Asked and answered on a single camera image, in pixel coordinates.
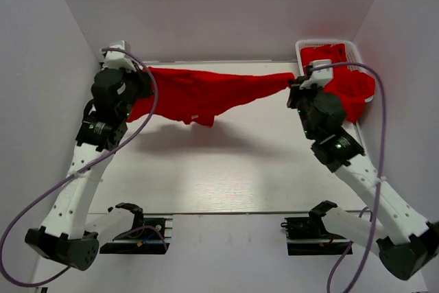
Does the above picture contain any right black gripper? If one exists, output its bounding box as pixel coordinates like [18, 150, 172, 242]
[287, 75, 324, 140]

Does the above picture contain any red t shirt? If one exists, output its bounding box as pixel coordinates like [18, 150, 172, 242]
[126, 66, 296, 128]

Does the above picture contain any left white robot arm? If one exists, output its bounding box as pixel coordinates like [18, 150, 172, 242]
[25, 68, 154, 271]

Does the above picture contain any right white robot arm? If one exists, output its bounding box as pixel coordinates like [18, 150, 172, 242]
[287, 78, 438, 281]

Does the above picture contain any red shirts pile in basket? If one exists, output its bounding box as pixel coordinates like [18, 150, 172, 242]
[300, 43, 375, 123]

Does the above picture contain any white plastic basket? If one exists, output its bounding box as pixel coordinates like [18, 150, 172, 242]
[296, 38, 374, 103]

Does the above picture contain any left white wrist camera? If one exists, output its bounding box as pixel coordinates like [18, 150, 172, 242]
[101, 40, 138, 72]

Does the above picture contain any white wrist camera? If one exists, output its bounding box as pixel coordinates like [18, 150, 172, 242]
[101, 40, 138, 72]
[299, 59, 333, 89]

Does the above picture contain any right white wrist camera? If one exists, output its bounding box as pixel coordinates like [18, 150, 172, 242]
[299, 59, 333, 89]

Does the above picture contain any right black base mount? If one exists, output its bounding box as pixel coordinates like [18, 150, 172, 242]
[281, 217, 353, 256]

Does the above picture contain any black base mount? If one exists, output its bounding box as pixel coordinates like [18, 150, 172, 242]
[281, 217, 353, 256]
[99, 203, 173, 255]

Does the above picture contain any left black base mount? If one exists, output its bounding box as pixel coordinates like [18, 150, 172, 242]
[99, 203, 173, 255]

